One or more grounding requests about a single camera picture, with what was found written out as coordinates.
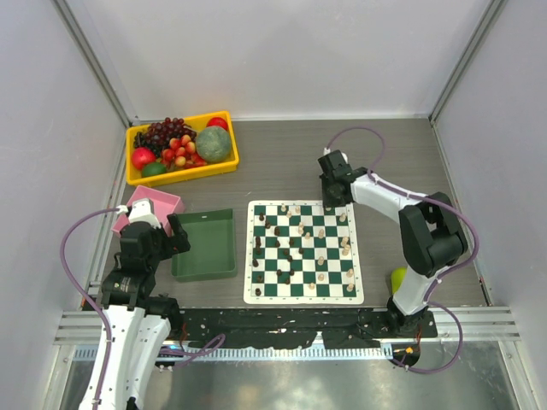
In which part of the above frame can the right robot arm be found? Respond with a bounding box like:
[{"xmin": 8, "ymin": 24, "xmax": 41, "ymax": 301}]
[{"xmin": 318, "ymin": 149, "xmax": 468, "ymax": 337}]

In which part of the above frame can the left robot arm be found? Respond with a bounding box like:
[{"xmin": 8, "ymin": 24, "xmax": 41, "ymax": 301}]
[{"xmin": 79, "ymin": 214, "xmax": 191, "ymax": 409}]

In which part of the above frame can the green white chess board mat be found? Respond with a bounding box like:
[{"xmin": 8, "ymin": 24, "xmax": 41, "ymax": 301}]
[{"xmin": 243, "ymin": 200, "xmax": 365, "ymax": 306}]

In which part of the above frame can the green plastic tray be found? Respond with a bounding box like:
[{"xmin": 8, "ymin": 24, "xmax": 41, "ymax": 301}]
[{"xmin": 171, "ymin": 208, "xmax": 238, "ymax": 283}]

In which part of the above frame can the pink plastic box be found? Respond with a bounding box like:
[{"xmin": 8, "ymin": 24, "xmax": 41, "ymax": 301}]
[{"xmin": 112, "ymin": 185, "xmax": 185, "ymax": 237}]

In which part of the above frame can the green lime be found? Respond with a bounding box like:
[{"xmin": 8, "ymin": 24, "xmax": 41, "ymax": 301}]
[{"xmin": 141, "ymin": 162, "xmax": 168, "ymax": 179}]

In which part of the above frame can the red yellow cherry bunch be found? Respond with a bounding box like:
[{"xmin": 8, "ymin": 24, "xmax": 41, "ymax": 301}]
[{"xmin": 159, "ymin": 135, "xmax": 207, "ymax": 171}]

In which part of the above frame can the red apple front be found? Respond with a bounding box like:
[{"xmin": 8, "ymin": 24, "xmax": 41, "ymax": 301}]
[{"xmin": 131, "ymin": 147, "xmax": 156, "ymax": 171}]

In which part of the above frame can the red apple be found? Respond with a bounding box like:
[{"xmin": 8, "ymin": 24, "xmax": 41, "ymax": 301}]
[
  {"xmin": 131, "ymin": 147, "xmax": 156, "ymax": 171},
  {"xmin": 207, "ymin": 116, "xmax": 229, "ymax": 131}
]

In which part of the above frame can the green melon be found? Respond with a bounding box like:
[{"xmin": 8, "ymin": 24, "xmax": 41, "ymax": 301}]
[{"xmin": 196, "ymin": 126, "xmax": 232, "ymax": 163}]

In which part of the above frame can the dark purple grape bunch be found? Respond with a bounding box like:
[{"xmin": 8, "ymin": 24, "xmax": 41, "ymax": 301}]
[{"xmin": 132, "ymin": 117, "xmax": 197, "ymax": 158}]

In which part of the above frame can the green pear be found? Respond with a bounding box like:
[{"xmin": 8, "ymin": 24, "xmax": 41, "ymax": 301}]
[{"xmin": 391, "ymin": 266, "xmax": 407, "ymax": 295}]

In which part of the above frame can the red apple back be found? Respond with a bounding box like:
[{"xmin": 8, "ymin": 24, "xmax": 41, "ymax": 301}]
[{"xmin": 207, "ymin": 116, "xmax": 229, "ymax": 131}]

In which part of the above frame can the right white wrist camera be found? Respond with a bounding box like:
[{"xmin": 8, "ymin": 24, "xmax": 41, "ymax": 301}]
[{"xmin": 323, "ymin": 147, "xmax": 350, "ymax": 163}]

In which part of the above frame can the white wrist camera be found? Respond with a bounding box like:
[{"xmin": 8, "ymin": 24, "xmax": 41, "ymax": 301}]
[
  {"xmin": 323, "ymin": 147, "xmax": 350, "ymax": 163},
  {"xmin": 115, "ymin": 198, "xmax": 162, "ymax": 228}
]

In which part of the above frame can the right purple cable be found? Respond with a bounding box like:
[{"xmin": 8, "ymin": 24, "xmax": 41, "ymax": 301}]
[{"xmin": 323, "ymin": 126, "xmax": 479, "ymax": 377}]

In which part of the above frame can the purple cable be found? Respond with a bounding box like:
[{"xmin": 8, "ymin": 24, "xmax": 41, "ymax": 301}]
[
  {"xmin": 59, "ymin": 208, "xmax": 129, "ymax": 410},
  {"xmin": 323, "ymin": 126, "xmax": 479, "ymax": 377}
]

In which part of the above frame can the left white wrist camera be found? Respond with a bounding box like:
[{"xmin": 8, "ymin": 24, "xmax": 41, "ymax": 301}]
[{"xmin": 115, "ymin": 198, "xmax": 162, "ymax": 228}]

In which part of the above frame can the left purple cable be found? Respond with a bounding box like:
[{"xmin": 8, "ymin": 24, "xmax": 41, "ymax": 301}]
[{"xmin": 59, "ymin": 208, "xmax": 129, "ymax": 410}]

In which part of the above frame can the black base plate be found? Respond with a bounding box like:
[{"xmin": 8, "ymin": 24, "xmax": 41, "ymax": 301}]
[{"xmin": 169, "ymin": 307, "xmax": 438, "ymax": 350}]

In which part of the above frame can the white slotted cable duct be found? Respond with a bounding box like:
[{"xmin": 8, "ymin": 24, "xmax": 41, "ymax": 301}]
[{"xmin": 74, "ymin": 343, "xmax": 394, "ymax": 363}]

